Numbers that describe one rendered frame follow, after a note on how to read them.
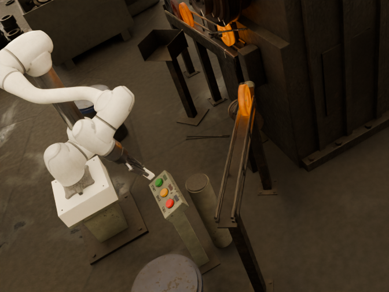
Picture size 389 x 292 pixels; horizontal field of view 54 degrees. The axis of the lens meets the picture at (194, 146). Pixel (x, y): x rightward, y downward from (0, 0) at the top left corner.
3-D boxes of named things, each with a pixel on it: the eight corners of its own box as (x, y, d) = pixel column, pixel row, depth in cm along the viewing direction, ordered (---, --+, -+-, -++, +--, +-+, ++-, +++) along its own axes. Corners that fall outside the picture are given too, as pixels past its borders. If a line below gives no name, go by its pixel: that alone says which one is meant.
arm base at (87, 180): (68, 204, 209) (62, 199, 206) (61, 181, 226) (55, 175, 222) (96, 186, 212) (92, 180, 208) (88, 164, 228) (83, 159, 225)
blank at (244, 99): (252, 113, 196) (246, 114, 197) (249, 83, 194) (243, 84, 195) (246, 117, 182) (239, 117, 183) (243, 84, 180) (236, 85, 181)
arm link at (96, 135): (103, 160, 153) (122, 134, 154) (72, 141, 142) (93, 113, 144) (92, 152, 161) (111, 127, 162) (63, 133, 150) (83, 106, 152)
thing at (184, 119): (184, 105, 322) (153, 29, 274) (210, 109, 307) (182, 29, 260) (171, 121, 311) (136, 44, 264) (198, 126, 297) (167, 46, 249)
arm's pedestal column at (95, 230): (91, 265, 233) (65, 238, 213) (79, 221, 263) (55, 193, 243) (149, 232, 239) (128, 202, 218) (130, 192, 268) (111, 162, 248)
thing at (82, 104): (125, 117, 334) (103, 77, 306) (135, 137, 311) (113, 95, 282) (92, 135, 331) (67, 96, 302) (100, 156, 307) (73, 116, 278)
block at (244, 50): (260, 77, 223) (252, 41, 207) (267, 83, 217) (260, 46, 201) (245, 85, 222) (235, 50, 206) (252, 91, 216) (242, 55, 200)
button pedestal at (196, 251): (204, 235, 225) (169, 167, 184) (223, 267, 207) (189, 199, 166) (180, 249, 223) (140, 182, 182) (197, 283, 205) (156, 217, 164)
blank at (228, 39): (238, 42, 214) (232, 45, 214) (230, 45, 229) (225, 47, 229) (226, 16, 211) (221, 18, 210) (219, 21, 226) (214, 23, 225)
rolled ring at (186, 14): (176, 3, 286) (180, 2, 286) (186, 27, 293) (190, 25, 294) (182, 3, 269) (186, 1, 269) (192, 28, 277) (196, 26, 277)
